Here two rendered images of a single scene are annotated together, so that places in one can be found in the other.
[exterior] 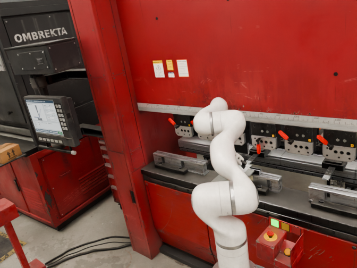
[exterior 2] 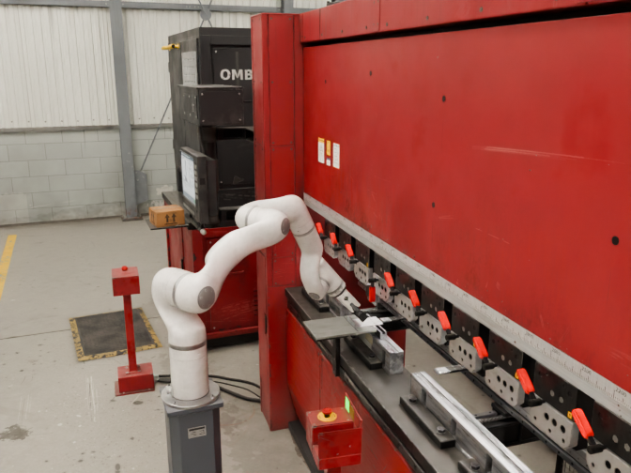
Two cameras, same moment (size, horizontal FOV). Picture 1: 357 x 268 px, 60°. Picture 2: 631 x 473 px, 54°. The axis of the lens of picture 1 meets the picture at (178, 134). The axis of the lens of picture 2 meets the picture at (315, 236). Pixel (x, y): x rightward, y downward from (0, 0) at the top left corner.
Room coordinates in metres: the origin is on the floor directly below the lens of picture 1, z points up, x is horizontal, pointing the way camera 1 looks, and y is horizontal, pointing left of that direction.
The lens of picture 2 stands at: (-0.46, -1.41, 2.04)
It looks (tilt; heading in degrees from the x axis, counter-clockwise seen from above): 15 degrees down; 30
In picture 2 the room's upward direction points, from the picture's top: straight up
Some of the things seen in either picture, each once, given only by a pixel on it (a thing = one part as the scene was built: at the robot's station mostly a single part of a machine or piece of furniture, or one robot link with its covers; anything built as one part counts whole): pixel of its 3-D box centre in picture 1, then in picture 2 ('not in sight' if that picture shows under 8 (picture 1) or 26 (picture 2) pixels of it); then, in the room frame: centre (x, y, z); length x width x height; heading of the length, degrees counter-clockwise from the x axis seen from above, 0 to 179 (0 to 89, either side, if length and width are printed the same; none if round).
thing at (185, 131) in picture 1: (186, 123); (337, 237); (2.07, -0.06, 1.26); 0.15 x 0.09 x 0.17; 48
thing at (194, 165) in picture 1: (179, 162); (329, 295); (2.15, 0.03, 0.92); 0.50 x 0.06 x 0.10; 48
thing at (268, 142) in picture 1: (265, 133); (391, 276); (1.67, -0.51, 1.26); 0.15 x 0.09 x 0.17; 48
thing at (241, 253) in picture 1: (232, 257); (189, 369); (0.92, -0.13, 1.09); 0.19 x 0.19 x 0.18
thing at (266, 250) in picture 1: (279, 243); (332, 430); (1.32, -0.45, 0.75); 0.20 x 0.16 x 0.18; 44
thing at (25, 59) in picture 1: (56, 101); (211, 162); (2.28, 0.86, 1.53); 0.51 x 0.25 x 0.85; 53
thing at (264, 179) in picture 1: (251, 178); (377, 343); (1.75, -0.42, 0.92); 0.39 x 0.06 x 0.10; 48
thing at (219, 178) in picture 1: (231, 177); (339, 326); (1.67, -0.28, 1.00); 0.26 x 0.18 x 0.01; 138
